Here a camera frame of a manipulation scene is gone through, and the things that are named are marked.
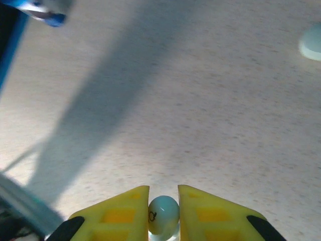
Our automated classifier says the teal wireless earbud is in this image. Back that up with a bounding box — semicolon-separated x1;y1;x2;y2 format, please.
147;195;181;241

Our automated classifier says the pale green earbud charging case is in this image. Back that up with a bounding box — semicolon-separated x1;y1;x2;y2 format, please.
298;24;321;61

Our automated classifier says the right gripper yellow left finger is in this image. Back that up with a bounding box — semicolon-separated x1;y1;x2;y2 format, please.
46;185;150;241

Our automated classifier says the blue capped bottle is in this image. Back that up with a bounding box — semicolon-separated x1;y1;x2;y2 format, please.
15;0;75;28

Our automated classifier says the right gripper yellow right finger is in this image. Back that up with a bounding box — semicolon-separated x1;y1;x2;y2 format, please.
178;185;288;241

